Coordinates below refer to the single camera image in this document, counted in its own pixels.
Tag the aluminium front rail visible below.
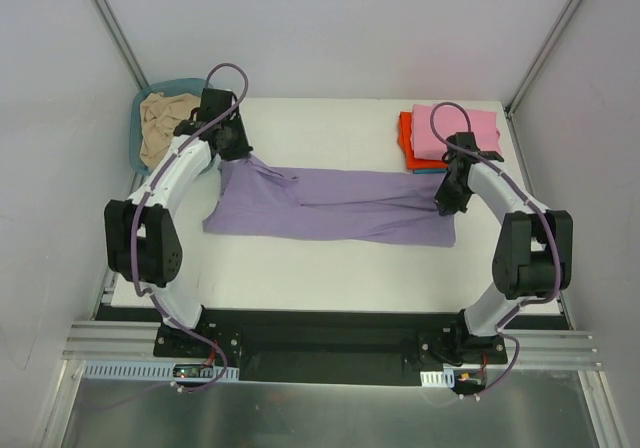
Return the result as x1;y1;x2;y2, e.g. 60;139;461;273
63;320;603;380

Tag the left aluminium frame post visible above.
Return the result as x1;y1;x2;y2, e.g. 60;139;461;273
90;0;149;89

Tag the teal folded t-shirt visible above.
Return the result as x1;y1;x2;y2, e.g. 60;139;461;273
412;168;447;175

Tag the teal plastic basket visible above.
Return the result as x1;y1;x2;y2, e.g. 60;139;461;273
129;78;205;176

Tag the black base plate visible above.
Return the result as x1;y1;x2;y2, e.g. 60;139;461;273
152;307;511;384

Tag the orange folded t-shirt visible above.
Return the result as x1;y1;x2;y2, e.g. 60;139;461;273
397;112;446;173

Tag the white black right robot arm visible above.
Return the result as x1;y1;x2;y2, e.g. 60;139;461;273
430;132;573;366

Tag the beige crumpled t-shirt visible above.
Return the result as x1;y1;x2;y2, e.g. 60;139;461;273
140;92;200;171

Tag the pink folded t-shirt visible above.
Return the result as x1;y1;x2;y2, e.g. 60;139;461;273
411;104;502;160

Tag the right aluminium frame post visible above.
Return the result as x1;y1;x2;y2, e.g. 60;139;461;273
505;0;585;120

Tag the purple t-shirt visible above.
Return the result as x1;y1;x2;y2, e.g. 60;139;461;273
203;156;456;248

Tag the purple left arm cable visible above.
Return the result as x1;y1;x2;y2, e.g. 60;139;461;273
74;62;251;409

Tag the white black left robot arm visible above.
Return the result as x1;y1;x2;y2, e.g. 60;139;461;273
104;87;252;357

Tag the aluminium frame post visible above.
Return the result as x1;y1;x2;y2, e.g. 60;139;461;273
505;0;585;120
90;0;149;89

